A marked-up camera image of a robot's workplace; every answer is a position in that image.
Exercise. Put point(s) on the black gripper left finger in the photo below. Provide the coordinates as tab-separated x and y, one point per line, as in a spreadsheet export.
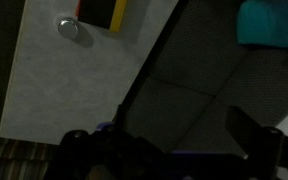
129	145

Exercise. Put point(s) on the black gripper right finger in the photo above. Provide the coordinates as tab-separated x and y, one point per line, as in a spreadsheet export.
259	143

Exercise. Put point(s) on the silver round metal weight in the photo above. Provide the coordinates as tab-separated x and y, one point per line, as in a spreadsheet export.
68	28

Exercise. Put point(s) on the grey marble coffee table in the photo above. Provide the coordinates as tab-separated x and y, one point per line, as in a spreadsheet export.
59	84

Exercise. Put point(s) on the dark grey fabric sofa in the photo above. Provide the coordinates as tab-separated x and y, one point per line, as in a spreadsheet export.
193	73

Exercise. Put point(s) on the teal cushion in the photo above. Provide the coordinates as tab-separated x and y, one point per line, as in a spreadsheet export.
263	22

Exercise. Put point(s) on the striped armchair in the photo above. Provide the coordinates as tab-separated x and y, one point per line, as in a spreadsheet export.
23	160

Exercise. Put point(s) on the black yellow-spined top book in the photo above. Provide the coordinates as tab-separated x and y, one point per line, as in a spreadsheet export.
107	14

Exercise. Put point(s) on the red bottom book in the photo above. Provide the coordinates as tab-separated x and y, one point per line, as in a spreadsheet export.
77	8

